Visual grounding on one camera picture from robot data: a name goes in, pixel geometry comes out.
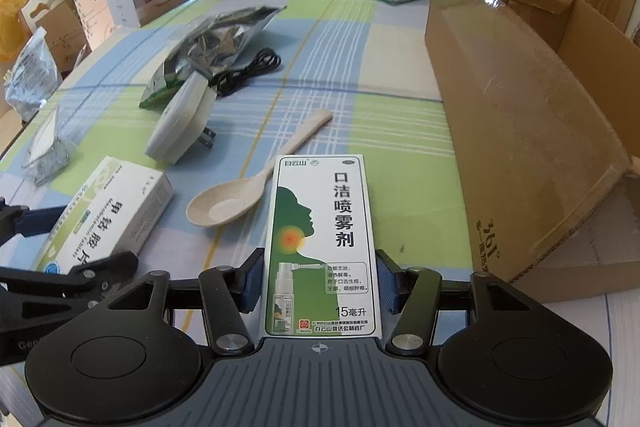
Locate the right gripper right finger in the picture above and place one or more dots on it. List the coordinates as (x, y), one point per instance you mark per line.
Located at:
(412, 296)

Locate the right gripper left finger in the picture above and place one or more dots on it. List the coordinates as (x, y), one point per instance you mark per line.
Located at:
(226, 295)

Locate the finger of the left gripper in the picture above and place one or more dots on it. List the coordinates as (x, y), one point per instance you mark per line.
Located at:
(20, 220)

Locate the green white spray medicine box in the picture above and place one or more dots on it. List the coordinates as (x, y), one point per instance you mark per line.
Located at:
(321, 278)

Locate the white square night light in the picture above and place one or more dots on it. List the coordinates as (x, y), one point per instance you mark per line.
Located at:
(184, 121)

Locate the silver foil tea bag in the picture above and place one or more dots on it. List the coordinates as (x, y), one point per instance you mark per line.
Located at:
(212, 48)

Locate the small silver foil packet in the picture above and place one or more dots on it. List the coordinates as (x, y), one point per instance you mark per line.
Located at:
(34, 77)

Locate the plaid table cloth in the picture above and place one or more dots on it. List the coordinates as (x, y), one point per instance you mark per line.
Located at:
(364, 60)

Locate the brown kraft paper box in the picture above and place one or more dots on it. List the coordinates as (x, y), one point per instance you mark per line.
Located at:
(71, 26)

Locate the yellow plastic bag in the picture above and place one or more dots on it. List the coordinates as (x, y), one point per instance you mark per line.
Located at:
(13, 31)

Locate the brown cardboard box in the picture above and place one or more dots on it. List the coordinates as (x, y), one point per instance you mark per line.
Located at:
(542, 102)

